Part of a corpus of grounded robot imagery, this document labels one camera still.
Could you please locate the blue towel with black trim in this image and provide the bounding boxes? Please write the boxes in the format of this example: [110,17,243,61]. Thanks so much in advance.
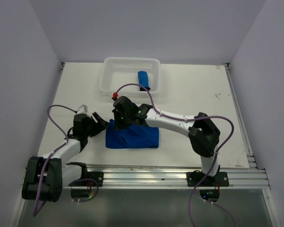
[137,71,151,91]

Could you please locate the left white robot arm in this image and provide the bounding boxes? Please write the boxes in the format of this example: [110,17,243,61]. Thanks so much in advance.
[22,112,108,202]

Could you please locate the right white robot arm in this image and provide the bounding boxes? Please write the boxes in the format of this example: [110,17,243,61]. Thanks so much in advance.
[113,96,220,186]

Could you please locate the white plastic mesh basket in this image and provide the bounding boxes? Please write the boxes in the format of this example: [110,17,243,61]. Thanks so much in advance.
[99,57,162,97]

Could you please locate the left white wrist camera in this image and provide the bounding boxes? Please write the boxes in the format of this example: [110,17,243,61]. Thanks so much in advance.
[76,105,88,115]

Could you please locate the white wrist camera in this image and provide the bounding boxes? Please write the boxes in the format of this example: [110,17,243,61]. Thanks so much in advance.
[112,92,119,101]
[76,105,88,115]

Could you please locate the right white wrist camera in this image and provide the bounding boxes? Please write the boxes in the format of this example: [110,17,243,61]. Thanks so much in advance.
[112,92,119,101]

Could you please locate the purple cable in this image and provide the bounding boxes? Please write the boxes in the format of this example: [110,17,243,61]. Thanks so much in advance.
[115,83,235,190]
[188,175,237,227]
[70,178,99,203]
[32,105,78,218]

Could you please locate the left black base bracket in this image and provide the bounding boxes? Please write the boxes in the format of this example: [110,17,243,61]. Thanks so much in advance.
[87,172,104,187]

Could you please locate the black base bracket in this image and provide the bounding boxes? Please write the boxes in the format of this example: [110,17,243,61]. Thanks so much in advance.
[186,170,230,187]
[87,172,104,187]

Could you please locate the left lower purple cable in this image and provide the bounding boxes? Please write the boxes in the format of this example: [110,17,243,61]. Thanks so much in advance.
[70,178,99,203]

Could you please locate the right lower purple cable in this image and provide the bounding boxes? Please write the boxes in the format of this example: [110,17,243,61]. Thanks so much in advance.
[188,175,237,227]

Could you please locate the right black base bracket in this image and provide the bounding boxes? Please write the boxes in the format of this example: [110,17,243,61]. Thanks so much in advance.
[186,170,230,187]

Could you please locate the aluminium mounting rail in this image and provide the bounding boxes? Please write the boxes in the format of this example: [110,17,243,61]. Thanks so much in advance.
[61,165,270,190]

